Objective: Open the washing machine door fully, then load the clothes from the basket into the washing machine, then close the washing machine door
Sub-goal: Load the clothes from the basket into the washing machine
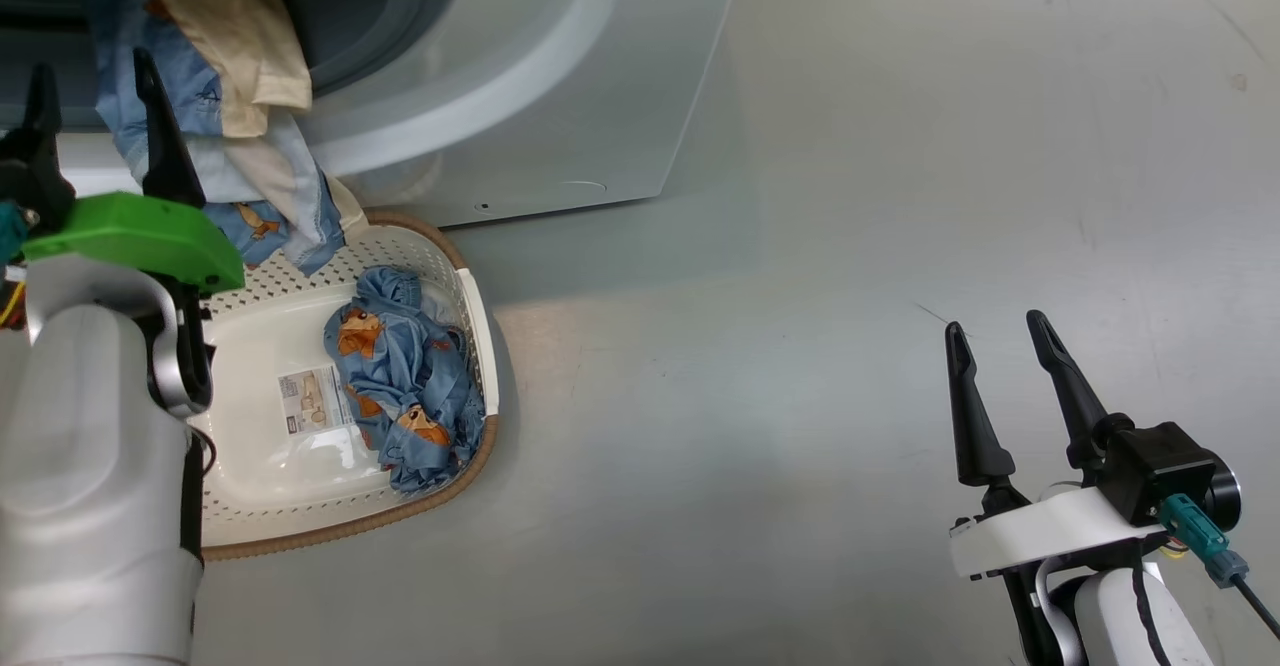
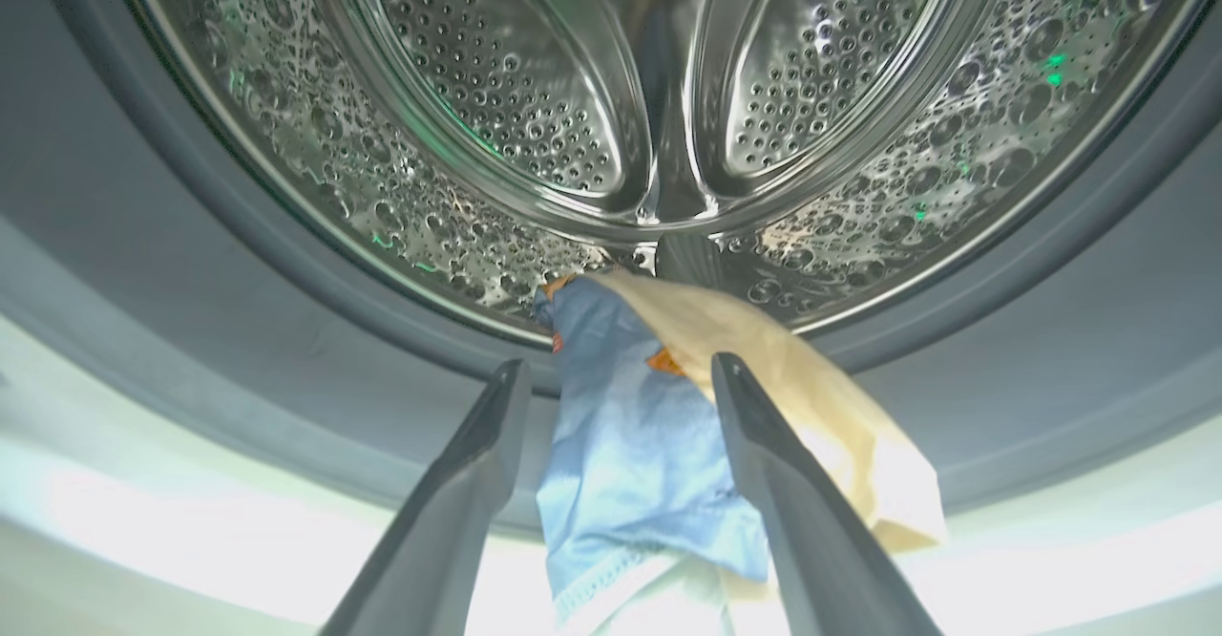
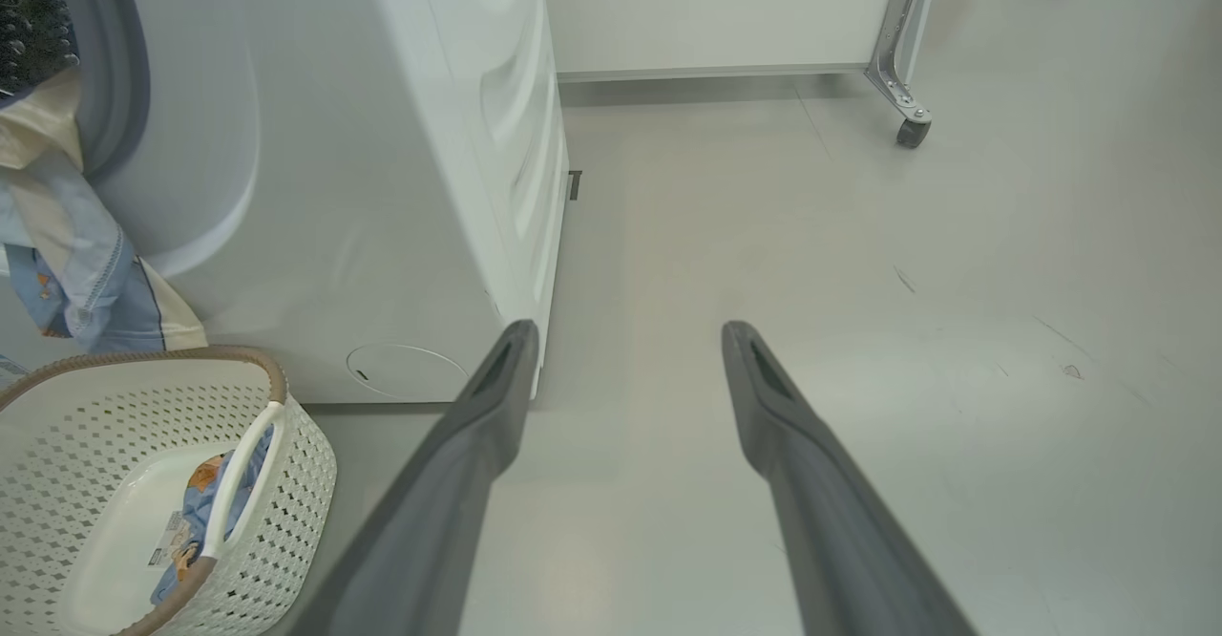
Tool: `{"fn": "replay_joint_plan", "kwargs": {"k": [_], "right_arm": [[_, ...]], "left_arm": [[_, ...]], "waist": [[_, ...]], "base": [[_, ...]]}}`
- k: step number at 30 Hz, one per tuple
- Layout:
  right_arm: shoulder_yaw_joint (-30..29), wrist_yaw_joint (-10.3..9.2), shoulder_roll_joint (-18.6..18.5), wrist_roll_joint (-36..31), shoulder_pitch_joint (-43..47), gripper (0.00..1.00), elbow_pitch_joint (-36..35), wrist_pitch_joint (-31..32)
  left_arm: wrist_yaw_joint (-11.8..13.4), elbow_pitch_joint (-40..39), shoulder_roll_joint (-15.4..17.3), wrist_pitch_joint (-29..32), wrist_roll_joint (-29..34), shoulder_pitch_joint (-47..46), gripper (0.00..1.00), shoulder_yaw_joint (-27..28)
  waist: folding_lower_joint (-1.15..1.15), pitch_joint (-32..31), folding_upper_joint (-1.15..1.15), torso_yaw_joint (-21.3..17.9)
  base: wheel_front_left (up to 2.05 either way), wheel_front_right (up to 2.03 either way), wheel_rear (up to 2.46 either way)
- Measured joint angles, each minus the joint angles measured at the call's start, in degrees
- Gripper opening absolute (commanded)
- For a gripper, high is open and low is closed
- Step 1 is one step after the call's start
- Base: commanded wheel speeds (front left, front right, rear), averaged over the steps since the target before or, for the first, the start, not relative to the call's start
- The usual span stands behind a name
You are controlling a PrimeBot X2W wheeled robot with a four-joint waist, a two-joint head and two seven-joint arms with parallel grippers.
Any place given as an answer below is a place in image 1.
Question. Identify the blue and cream cartoon pajama top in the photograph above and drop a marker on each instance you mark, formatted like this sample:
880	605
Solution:
250	46

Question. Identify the paper label inside basket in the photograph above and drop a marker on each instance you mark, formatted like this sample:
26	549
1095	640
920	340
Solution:
315	401

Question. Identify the white front-load washing machine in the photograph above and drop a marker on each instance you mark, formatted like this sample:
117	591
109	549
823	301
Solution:
560	96

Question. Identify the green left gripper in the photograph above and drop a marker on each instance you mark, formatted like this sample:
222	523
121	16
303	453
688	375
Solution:
140	231

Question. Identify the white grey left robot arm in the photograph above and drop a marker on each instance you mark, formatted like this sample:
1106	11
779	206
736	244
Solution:
90	466

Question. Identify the blue cartoon pajama pants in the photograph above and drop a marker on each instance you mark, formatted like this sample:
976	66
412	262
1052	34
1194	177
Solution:
410	386

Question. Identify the white perforated laundry basket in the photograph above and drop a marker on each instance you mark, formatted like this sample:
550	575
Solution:
270	486

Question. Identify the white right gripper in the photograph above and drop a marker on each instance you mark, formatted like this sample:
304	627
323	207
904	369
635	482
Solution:
1040	531

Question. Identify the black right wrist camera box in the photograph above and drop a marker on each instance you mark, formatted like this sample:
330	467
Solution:
1165	466

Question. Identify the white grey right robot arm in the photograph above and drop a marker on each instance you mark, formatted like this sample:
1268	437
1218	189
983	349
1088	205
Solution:
1110	616

